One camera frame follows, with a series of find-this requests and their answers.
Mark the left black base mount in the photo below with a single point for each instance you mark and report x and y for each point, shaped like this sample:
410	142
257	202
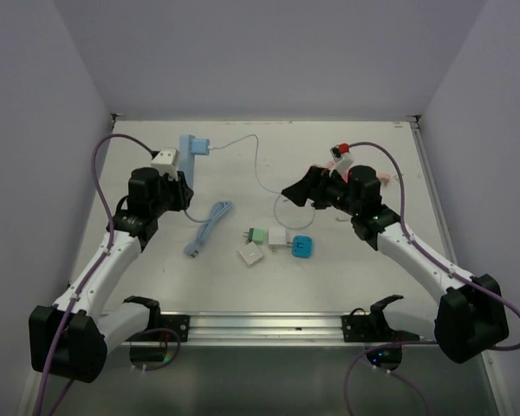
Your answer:
178	323

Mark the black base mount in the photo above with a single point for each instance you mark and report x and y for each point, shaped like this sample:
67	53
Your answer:
178	323
372	326

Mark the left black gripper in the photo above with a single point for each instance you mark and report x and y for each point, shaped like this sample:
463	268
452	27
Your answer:
183	191

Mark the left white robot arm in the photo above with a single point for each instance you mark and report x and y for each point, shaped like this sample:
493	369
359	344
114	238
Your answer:
87	295

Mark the blue power strip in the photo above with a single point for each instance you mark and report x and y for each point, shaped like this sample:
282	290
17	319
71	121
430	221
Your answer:
187	158

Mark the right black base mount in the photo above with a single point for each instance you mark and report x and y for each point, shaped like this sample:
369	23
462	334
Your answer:
372	326

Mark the green charger plug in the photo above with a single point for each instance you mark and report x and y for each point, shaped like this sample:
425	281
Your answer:
255	235

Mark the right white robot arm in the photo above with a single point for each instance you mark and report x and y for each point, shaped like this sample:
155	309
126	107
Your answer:
470	318

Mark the aluminium front rail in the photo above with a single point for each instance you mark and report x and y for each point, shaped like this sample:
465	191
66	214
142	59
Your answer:
264	325

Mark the light blue charger plug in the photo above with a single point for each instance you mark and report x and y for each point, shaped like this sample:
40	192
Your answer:
200	147

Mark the blue round plug adapter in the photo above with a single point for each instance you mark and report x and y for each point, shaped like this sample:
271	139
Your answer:
302	247

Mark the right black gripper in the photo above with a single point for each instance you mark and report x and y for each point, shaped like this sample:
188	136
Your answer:
311	186

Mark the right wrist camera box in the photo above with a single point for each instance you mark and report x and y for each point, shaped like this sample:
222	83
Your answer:
342	159

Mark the white cube charger plug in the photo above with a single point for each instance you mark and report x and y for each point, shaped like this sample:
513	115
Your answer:
277	238

